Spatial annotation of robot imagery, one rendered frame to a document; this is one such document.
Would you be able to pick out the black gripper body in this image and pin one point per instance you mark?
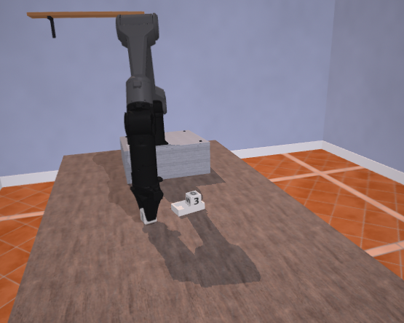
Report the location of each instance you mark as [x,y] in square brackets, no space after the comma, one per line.
[146,179]

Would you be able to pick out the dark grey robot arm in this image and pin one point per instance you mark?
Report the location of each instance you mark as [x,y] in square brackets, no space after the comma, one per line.
[143,97]

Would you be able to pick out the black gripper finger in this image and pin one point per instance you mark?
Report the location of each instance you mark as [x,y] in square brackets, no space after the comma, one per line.
[149,205]
[136,192]

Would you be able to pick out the white cube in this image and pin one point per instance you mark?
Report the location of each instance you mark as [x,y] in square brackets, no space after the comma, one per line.
[143,217]
[193,198]

